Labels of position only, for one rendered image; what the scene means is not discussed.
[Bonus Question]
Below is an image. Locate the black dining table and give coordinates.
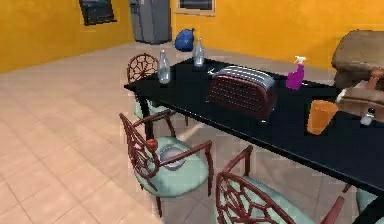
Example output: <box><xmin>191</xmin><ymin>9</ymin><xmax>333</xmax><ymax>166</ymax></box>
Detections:
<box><xmin>123</xmin><ymin>57</ymin><xmax>384</xmax><ymax>224</ymax></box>

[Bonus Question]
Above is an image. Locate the brown bread loaf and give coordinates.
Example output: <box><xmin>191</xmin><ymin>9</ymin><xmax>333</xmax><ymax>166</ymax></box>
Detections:
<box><xmin>330</xmin><ymin>29</ymin><xmax>384</xmax><ymax>90</ymax></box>

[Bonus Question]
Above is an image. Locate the orange cup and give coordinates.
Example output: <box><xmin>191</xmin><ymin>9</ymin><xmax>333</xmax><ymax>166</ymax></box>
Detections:
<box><xmin>306</xmin><ymin>99</ymin><xmax>339</xmax><ymax>136</ymax></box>

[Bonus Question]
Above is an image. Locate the dark framed window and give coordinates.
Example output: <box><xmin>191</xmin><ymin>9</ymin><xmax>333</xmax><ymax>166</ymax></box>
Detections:
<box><xmin>78</xmin><ymin>0</ymin><xmax>118</xmax><ymax>27</ymax></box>

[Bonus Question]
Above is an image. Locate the white salt shaker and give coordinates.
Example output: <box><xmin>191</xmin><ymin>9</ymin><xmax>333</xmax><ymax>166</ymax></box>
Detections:
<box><xmin>359</xmin><ymin>107</ymin><xmax>377</xmax><ymax>127</ymax></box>

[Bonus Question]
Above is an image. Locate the grey bowl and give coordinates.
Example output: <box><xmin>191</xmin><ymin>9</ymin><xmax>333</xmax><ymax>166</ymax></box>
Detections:
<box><xmin>157</xmin><ymin>146</ymin><xmax>187</xmax><ymax>172</ymax></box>

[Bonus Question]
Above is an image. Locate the red chair green cushion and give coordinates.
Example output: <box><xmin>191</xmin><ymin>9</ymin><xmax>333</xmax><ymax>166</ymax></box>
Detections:
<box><xmin>118</xmin><ymin>109</ymin><xmax>215</xmax><ymax>218</ymax></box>
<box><xmin>342</xmin><ymin>182</ymin><xmax>384</xmax><ymax>224</ymax></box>
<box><xmin>126</xmin><ymin>53</ymin><xmax>190</xmax><ymax>128</ymax></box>
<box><xmin>214</xmin><ymin>144</ymin><xmax>346</xmax><ymax>224</ymax></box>

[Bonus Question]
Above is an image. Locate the clear glass bottle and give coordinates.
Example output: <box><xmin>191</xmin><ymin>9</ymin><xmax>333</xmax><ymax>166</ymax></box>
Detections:
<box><xmin>192</xmin><ymin>37</ymin><xmax>206</xmax><ymax>68</ymax></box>
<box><xmin>157</xmin><ymin>49</ymin><xmax>172</xmax><ymax>85</ymax></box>

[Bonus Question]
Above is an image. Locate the grey fridge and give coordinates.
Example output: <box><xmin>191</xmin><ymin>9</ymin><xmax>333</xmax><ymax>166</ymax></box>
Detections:
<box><xmin>128</xmin><ymin>0</ymin><xmax>173</xmax><ymax>45</ymax></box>

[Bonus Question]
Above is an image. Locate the wood framed window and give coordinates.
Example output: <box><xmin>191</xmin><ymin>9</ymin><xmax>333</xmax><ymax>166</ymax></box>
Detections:
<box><xmin>175</xmin><ymin>0</ymin><xmax>216</xmax><ymax>17</ymax></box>

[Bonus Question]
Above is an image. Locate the red apple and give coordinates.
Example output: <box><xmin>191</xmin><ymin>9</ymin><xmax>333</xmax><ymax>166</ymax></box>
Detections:
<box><xmin>146</xmin><ymin>138</ymin><xmax>159</xmax><ymax>152</ymax></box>

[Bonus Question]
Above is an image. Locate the dark red toaster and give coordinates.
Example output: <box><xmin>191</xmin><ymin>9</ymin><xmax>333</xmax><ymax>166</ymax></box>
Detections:
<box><xmin>206</xmin><ymin>65</ymin><xmax>278</xmax><ymax>121</ymax></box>

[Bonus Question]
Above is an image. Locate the purple spray bottle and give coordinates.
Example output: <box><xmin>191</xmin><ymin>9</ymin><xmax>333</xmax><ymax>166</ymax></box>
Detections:
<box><xmin>285</xmin><ymin>55</ymin><xmax>307</xmax><ymax>91</ymax></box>

